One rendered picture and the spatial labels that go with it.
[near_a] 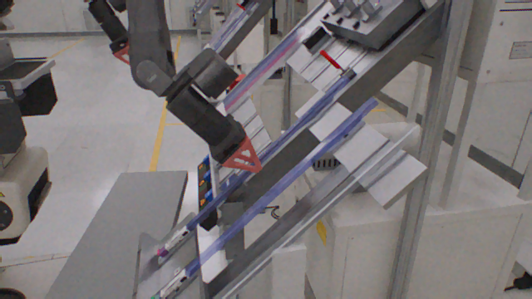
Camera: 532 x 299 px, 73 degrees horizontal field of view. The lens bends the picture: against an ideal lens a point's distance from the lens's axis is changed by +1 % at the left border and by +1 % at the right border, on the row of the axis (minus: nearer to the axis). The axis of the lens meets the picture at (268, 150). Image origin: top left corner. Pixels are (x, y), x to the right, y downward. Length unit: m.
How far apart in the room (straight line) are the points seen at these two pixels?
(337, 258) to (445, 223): 0.34
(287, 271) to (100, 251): 0.55
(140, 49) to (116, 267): 0.57
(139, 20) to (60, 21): 9.46
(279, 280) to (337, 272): 0.49
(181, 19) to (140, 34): 8.99
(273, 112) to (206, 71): 1.81
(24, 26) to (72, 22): 1.04
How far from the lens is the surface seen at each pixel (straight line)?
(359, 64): 0.93
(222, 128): 0.62
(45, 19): 10.17
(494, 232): 1.35
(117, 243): 1.06
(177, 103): 0.60
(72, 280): 1.00
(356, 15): 1.02
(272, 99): 2.35
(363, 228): 1.07
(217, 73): 0.59
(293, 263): 0.66
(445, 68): 0.91
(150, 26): 0.62
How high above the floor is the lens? 1.23
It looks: 26 degrees down
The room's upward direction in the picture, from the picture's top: straight up
